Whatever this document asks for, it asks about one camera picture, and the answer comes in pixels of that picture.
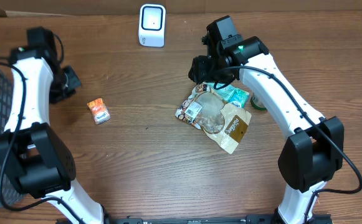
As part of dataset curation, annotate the teal snack packet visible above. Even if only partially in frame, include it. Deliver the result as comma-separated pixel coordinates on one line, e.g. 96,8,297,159
207,82,236,102

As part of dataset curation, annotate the green tissue packet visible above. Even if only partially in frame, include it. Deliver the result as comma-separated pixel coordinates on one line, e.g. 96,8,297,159
229,88,250,108

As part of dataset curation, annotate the orange small packet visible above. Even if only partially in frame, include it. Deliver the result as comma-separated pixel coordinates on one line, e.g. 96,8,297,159
87,98,111,124

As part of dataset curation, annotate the beige snack bag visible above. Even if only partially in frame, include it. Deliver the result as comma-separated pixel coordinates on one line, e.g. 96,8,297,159
175,82,252,154

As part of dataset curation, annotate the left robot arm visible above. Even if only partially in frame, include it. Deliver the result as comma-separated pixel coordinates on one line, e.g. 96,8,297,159
0,27,112,223

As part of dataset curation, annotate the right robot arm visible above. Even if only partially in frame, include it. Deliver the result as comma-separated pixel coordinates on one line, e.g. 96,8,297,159
188,16,345,223

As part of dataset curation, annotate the white barcode scanner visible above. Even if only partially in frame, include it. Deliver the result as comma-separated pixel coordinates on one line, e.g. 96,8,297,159
138,4,166,47

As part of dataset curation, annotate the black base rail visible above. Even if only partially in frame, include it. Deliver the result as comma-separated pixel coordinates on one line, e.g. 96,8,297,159
55,213,334,224

